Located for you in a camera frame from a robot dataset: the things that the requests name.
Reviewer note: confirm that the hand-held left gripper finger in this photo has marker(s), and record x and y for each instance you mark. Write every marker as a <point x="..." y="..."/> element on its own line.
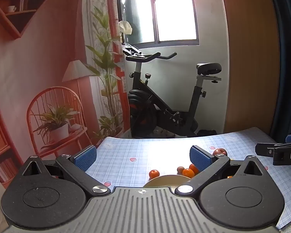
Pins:
<point x="200" y="159"/>

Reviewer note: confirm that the small orange mandarin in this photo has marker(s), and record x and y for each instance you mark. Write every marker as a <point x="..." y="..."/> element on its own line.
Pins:
<point x="154" y="173"/>
<point x="188" y="173"/>
<point x="193" y="167"/>

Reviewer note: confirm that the small brown round fruit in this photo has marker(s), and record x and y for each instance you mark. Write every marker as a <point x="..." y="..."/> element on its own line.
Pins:
<point x="180" y="169"/>

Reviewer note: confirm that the cream oval dish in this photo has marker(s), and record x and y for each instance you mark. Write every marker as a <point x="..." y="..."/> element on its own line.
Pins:
<point x="167" y="180"/>

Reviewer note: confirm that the large red apple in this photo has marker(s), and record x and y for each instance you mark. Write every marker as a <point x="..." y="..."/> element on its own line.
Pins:
<point x="220" y="152"/>

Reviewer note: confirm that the blue plaid tablecloth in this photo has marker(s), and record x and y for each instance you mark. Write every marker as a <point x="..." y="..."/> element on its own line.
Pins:
<point x="140" y="150"/>

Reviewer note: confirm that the black exercise bike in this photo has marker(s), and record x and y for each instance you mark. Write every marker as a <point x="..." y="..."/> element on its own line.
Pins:
<point x="148" y="97"/>

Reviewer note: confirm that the wooden panel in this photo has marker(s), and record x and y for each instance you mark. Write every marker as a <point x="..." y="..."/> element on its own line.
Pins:
<point x="247" y="53"/>

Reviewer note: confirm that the window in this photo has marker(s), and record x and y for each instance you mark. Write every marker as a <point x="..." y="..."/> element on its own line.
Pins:
<point x="169" y="12"/>

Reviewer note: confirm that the white cap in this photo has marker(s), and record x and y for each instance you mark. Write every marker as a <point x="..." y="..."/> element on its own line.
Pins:
<point x="125" y="27"/>

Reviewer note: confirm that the wall poster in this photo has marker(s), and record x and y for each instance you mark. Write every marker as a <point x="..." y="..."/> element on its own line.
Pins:
<point x="38" y="77"/>

